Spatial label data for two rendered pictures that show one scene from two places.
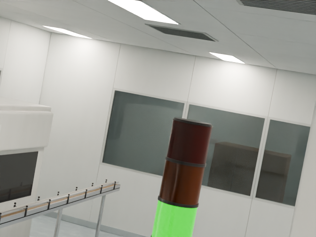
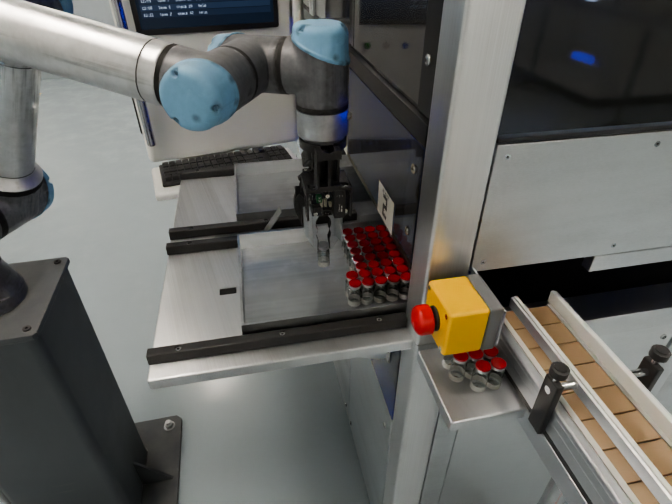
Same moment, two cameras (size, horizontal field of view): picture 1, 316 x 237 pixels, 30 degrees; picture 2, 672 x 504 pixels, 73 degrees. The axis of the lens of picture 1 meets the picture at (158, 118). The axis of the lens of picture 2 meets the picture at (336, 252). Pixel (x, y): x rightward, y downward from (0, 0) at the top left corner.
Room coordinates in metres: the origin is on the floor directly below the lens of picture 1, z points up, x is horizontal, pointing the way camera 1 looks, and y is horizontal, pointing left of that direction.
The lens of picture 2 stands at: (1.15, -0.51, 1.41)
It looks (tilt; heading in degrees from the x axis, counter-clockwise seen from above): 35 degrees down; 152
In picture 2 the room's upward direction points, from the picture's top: straight up
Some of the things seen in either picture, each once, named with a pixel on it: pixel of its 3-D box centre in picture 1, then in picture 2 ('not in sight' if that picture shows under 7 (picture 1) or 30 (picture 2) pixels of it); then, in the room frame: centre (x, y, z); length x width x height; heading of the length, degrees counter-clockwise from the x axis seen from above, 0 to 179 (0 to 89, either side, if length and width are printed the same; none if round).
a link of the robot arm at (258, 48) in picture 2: not in sight; (248, 66); (0.51, -0.30, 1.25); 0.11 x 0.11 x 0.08; 47
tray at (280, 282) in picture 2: not in sight; (334, 270); (0.57, -0.20, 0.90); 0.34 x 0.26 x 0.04; 73
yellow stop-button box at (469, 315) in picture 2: not in sight; (459, 314); (0.84, -0.15, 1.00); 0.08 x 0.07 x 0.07; 73
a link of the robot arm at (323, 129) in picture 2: not in sight; (324, 122); (0.57, -0.21, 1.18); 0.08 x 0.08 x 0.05
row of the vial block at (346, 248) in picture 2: not in sight; (356, 264); (0.58, -0.15, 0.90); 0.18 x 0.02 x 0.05; 163
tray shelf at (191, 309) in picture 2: not in sight; (286, 236); (0.38, -0.21, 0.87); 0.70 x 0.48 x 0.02; 163
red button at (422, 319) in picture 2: not in sight; (427, 319); (0.83, -0.20, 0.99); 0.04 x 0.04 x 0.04; 73
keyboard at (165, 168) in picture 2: not in sight; (227, 163); (-0.16, -0.18, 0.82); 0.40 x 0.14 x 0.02; 83
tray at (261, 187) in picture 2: not in sight; (306, 186); (0.24, -0.10, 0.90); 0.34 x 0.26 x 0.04; 73
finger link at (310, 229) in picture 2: not in sight; (312, 232); (0.56, -0.23, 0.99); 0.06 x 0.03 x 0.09; 163
